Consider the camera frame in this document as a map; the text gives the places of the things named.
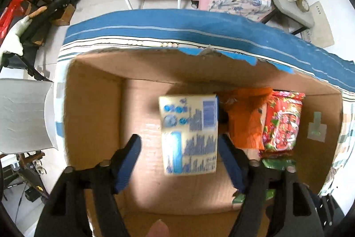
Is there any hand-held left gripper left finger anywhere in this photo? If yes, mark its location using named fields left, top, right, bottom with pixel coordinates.
left=34, top=134, right=142, bottom=237

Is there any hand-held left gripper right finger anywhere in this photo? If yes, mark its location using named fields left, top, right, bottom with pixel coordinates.
left=218, top=134, right=325, bottom=237

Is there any green packet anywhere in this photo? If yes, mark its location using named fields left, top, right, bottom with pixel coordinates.
left=232, top=158, right=297, bottom=204

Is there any orange plastic bag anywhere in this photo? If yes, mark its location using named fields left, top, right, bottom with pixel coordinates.
left=218, top=87, right=274, bottom=150

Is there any cream blue-print tissue pack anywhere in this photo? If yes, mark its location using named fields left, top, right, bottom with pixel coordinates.
left=158, top=94, right=219, bottom=176

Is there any red floral packet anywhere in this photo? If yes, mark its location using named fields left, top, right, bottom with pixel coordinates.
left=259, top=90, right=306, bottom=159

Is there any cardboard box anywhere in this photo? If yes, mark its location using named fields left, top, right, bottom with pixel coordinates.
left=63, top=46, right=344, bottom=237

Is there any blue striped bed sheet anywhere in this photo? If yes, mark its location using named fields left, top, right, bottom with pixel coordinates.
left=54, top=9, right=355, bottom=199

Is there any beige floor mat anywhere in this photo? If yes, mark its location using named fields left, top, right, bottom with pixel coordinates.
left=301, top=1, right=335, bottom=49

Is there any black tripod stand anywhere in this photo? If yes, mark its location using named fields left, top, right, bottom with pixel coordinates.
left=17, top=0, right=90, bottom=82

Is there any white cloth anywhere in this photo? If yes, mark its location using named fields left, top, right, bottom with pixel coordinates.
left=0, top=16, right=30, bottom=60

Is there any red bag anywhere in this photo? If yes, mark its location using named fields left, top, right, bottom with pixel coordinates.
left=0, top=0, right=32, bottom=37

